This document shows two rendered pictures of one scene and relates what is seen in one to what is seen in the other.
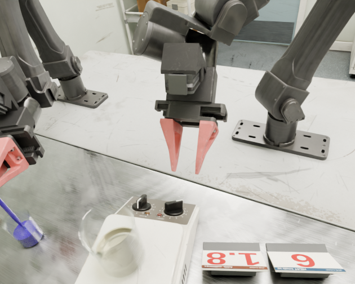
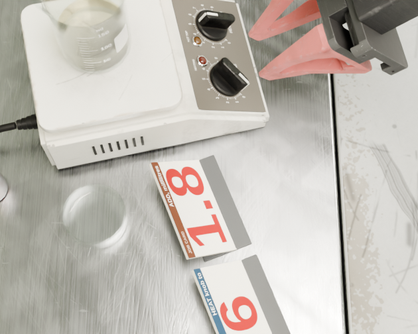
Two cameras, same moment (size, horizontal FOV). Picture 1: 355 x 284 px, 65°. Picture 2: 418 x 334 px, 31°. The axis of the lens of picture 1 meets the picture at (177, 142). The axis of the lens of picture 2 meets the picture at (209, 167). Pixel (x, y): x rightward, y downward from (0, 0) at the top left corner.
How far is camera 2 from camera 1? 32 cm
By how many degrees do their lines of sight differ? 40
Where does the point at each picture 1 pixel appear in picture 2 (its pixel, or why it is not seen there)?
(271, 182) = (401, 235)
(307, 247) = (277, 323)
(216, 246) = (214, 178)
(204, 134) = (306, 46)
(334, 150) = not seen: outside the picture
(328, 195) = not seen: outside the picture
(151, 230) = (153, 59)
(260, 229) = (281, 240)
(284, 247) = (261, 286)
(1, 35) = not seen: outside the picture
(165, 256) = (120, 99)
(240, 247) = (229, 215)
